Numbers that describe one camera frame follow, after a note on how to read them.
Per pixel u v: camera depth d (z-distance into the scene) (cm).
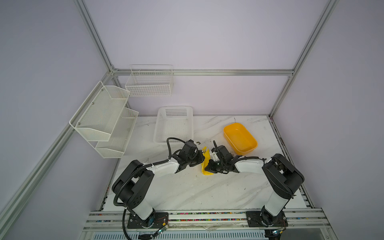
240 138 104
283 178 47
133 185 45
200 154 79
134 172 47
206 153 95
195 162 79
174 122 116
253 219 74
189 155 71
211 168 80
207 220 75
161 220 73
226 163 73
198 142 104
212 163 82
